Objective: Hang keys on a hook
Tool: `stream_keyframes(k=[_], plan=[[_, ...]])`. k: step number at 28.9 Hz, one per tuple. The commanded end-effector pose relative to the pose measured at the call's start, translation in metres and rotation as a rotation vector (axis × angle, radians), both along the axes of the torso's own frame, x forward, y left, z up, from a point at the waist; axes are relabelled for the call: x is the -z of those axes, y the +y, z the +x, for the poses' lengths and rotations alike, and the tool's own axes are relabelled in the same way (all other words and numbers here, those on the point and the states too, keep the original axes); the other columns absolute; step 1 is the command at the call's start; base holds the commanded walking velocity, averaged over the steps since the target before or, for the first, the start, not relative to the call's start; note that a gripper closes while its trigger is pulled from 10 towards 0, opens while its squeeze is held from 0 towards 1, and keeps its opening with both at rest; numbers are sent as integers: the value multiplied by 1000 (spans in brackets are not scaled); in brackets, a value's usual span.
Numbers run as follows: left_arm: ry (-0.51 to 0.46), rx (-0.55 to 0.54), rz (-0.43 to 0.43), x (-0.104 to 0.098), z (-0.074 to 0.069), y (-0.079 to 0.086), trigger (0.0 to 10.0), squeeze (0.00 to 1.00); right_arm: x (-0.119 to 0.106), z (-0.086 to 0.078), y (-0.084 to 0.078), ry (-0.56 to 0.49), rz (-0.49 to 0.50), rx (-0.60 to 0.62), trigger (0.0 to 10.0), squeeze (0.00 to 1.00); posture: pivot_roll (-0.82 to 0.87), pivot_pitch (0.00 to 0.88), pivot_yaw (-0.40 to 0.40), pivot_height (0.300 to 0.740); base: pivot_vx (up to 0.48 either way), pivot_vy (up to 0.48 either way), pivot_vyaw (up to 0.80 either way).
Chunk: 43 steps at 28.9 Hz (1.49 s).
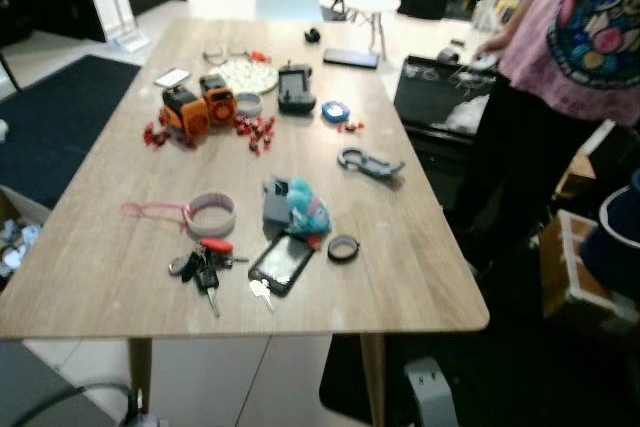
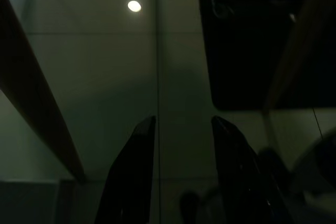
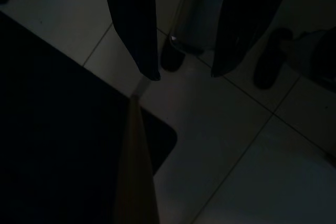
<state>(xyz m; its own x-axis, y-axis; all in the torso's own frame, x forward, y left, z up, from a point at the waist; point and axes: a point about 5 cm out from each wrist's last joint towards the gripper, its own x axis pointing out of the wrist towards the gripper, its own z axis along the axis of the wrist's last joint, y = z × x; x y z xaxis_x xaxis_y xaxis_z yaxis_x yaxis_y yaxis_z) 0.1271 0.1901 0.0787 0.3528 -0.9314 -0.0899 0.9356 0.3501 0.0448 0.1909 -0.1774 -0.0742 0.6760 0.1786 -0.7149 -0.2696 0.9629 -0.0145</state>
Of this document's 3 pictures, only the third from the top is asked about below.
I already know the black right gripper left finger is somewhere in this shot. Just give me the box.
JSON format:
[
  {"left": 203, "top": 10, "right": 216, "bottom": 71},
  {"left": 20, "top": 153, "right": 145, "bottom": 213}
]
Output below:
[{"left": 99, "top": 0, "right": 161, "bottom": 81}]

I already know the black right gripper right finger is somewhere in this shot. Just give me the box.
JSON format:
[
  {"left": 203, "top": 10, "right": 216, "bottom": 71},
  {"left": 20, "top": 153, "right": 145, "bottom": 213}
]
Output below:
[{"left": 211, "top": 0, "right": 296, "bottom": 78}]

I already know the silver robot leg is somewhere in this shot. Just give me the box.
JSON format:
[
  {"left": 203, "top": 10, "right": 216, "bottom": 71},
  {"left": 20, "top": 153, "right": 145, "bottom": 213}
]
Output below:
[{"left": 167, "top": 0, "right": 229, "bottom": 51}]

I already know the black robot foot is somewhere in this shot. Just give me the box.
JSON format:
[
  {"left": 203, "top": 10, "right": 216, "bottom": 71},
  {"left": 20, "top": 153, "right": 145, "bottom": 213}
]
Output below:
[
  {"left": 254, "top": 28, "right": 294, "bottom": 90},
  {"left": 161, "top": 36, "right": 185, "bottom": 72}
]

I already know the black floor mat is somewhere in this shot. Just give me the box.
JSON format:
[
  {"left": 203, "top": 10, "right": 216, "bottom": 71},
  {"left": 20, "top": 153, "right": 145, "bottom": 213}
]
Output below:
[{"left": 0, "top": 11, "right": 179, "bottom": 224}]

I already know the brown wooden furniture leg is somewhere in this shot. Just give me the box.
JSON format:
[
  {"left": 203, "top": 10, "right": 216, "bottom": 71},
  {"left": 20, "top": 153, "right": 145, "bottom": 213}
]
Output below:
[{"left": 113, "top": 94, "right": 160, "bottom": 224}]

